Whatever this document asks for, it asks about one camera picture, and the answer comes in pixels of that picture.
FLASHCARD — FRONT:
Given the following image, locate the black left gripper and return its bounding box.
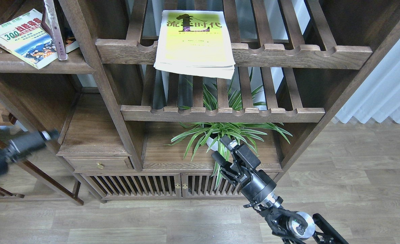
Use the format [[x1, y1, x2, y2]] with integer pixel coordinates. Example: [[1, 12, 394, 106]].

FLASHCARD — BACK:
[[7, 129, 60, 162]]

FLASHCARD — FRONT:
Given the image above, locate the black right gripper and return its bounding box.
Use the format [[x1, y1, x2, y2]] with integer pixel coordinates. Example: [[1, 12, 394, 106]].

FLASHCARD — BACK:
[[212, 136, 277, 207]]

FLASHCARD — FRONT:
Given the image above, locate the white blue illustrated book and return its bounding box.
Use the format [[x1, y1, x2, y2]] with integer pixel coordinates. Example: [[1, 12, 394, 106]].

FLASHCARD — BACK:
[[0, 9, 58, 69]]

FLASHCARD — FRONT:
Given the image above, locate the yellow green cover book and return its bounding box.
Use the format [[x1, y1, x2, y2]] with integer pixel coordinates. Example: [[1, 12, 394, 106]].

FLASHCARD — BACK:
[[154, 10, 235, 79]]

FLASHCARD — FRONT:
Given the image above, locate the maroon cover book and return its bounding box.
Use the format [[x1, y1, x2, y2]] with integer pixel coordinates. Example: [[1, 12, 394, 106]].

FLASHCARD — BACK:
[[42, 0, 76, 61]]

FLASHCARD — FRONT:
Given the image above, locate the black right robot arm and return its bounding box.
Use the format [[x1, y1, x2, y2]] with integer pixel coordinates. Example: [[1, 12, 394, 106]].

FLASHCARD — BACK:
[[212, 136, 346, 244]]

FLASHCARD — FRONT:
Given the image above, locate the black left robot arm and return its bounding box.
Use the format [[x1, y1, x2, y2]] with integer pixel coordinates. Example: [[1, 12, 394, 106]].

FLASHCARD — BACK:
[[0, 129, 60, 176]]

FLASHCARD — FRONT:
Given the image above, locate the white plant pot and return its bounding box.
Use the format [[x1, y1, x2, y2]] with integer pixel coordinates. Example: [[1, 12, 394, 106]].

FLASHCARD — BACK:
[[206, 134, 228, 152]]

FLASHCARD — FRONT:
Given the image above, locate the brass drawer knob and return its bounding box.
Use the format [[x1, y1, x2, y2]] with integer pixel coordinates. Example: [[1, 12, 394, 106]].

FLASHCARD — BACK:
[[97, 162, 104, 169]]

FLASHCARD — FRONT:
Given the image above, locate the dark wooden bookshelf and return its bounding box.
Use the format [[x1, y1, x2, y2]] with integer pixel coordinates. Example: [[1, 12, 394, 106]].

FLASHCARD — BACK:
[[0, 0, 400, 203]]

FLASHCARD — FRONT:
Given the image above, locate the white pleated curtain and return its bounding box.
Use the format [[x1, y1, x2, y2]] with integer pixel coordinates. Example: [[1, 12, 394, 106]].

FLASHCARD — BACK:
[[333, 39, 400, 124]]

